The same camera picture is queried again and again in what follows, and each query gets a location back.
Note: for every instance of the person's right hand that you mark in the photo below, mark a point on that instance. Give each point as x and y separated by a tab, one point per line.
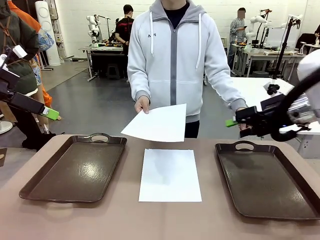
142	105

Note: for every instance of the white table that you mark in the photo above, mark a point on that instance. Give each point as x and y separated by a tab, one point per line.
250	87

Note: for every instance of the brown plastic serving tray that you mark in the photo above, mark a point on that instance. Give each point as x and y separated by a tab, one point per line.
262	185
75	170

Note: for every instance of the white desk lamp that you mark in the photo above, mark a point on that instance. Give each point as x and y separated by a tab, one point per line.
301	50

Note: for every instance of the person in black red shirt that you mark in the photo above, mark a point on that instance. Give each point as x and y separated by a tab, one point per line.
124	30

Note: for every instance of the grey background work table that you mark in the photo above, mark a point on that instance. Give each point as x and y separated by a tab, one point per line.
105	49

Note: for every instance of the white background work tables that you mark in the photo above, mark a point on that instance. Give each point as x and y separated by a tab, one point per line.
265	53

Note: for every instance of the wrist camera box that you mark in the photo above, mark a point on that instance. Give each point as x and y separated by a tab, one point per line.
20	51
272	102

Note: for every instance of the black trousers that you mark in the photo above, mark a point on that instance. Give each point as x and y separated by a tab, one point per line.
32	135

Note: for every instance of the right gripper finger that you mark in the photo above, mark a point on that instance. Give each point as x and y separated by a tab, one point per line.
247	115
247	132

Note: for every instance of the black tripod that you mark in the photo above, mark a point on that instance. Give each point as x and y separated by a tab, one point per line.
276	75

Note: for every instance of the white round fan base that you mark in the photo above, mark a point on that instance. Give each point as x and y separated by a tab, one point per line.
5	127

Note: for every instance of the blue patterned garment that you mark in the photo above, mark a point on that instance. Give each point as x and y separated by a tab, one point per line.
46	40

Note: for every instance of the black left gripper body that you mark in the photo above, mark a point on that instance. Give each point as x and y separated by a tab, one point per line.
7	87

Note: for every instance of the dark green padded jacket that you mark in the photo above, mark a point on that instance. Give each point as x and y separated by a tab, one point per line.
17	37

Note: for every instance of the person's left forearm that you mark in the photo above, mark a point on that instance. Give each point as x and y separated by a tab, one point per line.
227	92

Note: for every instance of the white wall electrical panel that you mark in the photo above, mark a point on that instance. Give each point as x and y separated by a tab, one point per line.
60	45

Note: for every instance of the white A4 paper sheet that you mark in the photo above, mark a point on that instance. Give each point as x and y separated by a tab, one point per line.
160	125

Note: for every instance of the person in white grey hoodie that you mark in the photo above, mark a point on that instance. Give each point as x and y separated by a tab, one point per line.
162	62

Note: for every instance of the grey round stool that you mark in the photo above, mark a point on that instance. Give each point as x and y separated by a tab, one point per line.
260	73

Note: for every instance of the person's right forearm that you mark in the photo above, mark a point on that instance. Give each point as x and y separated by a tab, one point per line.
141	87

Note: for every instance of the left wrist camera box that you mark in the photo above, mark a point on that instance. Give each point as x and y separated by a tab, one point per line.
20	51

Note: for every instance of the black chair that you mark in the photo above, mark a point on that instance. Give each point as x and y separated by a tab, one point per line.
306	40

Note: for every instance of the white A4 paper stack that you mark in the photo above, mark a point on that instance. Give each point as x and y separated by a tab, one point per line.
170	175

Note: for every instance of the white tower air conditioner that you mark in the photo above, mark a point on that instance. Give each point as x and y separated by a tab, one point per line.
46	25

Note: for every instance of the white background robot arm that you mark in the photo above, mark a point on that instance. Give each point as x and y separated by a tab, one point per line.
250	35

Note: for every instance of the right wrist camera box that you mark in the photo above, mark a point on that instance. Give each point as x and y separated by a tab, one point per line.
272	102

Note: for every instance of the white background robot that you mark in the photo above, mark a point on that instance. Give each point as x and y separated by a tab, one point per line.
93	27

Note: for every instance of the person's left hand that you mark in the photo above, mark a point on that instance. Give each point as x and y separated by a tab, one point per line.
242	126

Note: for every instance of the person in plaid shirt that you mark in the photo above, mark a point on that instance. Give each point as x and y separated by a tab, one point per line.
236	30

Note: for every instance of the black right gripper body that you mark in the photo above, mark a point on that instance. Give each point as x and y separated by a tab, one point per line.
271	122

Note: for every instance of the beige mannequin leg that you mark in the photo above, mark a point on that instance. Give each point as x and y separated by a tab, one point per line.
40	98

